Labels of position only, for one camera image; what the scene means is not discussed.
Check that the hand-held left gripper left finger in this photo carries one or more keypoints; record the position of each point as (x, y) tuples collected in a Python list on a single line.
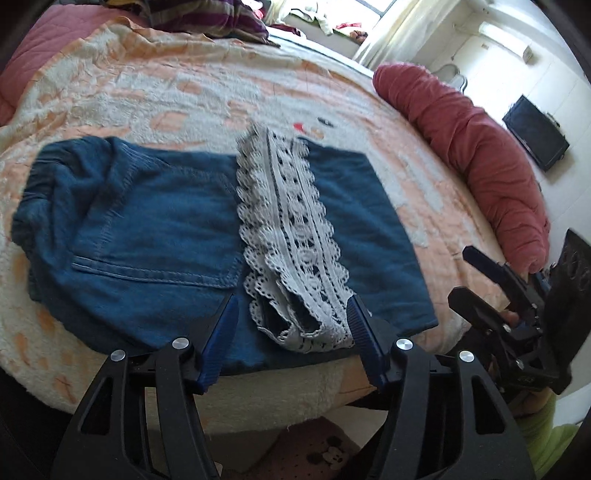
[(221, 341)]

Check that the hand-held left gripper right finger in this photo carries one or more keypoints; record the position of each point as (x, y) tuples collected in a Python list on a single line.
[(364, 341)]

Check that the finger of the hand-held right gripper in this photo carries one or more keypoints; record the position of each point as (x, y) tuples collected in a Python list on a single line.
[(466, 302), (480, 263)]

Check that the blue pants with lace trim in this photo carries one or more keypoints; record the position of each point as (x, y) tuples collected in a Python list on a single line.
[(138, 230)]

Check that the person's right forearm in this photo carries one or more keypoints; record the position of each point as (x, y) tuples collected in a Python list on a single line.
[(549, 438)]

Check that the person's right hand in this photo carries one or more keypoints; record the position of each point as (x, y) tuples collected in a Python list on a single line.
[(531, 402)]

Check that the pink dotted floor mat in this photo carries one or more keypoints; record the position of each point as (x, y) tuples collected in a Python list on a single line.
[(300, 452)]

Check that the red rolled bolster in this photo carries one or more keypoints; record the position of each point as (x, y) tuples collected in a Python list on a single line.
[(461, 134)]

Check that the black flat screen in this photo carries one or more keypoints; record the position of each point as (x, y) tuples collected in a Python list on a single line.
[(535, 134)]

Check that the white air conditioner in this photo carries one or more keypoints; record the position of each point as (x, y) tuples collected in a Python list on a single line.
[(503, 39)]

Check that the white curtain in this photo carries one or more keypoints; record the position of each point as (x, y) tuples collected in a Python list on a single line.
[(397, 32)]

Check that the peach floral fleece blanket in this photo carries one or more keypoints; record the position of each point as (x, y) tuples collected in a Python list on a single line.
[(161, 92)]

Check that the light cloth heap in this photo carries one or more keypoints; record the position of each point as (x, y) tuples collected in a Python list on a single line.
[(323, 18)]

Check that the purple striped cloth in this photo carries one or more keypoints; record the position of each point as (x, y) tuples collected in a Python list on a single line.
[(207, 18)]

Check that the pink quilted pillow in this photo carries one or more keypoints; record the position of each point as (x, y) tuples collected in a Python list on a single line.
[(41, 46)]

